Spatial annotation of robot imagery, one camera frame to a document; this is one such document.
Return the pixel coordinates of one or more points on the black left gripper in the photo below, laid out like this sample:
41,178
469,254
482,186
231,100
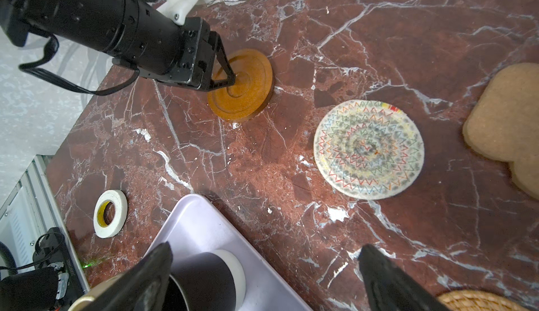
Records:
193,65

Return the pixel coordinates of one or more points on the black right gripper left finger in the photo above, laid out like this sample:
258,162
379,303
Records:
143,287

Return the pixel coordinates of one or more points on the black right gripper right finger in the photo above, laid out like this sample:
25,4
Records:
388,287

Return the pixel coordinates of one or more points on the small round wooden coaster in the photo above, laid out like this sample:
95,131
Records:
252,91

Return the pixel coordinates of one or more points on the black mug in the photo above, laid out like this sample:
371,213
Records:
212,280

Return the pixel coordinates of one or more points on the woven rattan round coaster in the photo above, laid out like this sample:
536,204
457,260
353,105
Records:
471,300

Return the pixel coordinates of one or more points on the colourful woven round coaster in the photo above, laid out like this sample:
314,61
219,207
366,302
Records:
368,150

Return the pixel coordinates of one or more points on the cork flower-shaped coaster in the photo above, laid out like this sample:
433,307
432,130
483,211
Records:
503,126

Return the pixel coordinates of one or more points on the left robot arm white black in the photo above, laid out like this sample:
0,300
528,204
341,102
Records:
155,39

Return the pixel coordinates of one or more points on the beige mug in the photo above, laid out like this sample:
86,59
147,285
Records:
93,294

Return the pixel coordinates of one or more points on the lilac plastic tray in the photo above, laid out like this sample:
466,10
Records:
196,226

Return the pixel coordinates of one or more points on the white tape roll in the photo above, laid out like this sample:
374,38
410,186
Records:
110,214

